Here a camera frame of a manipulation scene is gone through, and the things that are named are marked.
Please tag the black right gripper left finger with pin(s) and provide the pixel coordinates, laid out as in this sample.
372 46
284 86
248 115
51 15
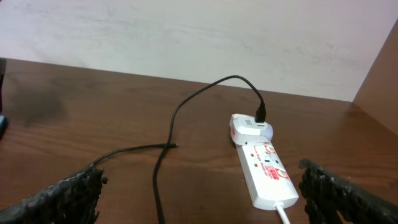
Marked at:
71 200

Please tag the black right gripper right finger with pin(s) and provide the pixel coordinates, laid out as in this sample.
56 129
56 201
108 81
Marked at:
332 199

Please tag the blue Galaxy smartphone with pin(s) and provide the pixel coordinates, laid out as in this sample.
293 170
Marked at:
4 122

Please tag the white USB charger adapter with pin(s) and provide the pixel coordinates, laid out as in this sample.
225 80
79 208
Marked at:
246 132

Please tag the white power strip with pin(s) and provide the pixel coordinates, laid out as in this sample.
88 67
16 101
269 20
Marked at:
267 180

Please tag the brown cardboard panel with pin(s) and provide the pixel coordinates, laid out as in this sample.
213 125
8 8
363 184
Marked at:
377 95

